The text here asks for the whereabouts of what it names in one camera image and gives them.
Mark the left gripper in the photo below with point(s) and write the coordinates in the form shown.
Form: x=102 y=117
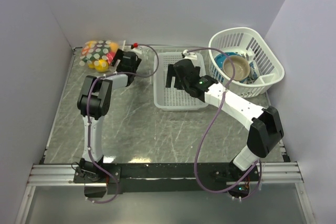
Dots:
x=118 y=55

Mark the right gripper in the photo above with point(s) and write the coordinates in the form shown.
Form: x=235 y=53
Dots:
x=171 y=73

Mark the yellow fake lemon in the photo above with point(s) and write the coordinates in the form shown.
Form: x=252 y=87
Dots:
x=99 y=65

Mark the polka dot zip bag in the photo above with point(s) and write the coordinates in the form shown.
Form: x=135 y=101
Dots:
x=114 y=46

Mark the green fake vegetable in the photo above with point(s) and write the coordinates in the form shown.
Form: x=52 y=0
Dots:
x=99 y=51

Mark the orange fake peach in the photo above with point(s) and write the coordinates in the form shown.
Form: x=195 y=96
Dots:
x=89 y=45

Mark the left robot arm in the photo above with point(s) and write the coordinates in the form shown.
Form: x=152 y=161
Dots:
x=94 y=103

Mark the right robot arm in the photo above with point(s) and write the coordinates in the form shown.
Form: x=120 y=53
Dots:
x=263 y=124

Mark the blue plate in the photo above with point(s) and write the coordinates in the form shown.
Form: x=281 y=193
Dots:
x=219 y=59

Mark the beige bowl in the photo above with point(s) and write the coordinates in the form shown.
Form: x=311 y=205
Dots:
x=238 y=67

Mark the white oval dish basket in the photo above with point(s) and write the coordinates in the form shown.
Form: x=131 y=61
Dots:
x=257 y=68

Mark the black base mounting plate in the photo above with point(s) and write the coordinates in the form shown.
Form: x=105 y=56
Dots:
x=162 y=177

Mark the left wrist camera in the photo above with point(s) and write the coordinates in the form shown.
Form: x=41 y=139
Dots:
x=136 y=48

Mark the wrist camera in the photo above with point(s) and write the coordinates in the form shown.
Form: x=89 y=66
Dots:
x=136 y=48
x=189 y=55

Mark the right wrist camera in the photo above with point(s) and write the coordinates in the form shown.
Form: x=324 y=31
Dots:
x=189 y=55

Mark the aluminium frame rail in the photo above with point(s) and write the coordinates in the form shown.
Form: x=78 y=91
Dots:
x=62 y=175

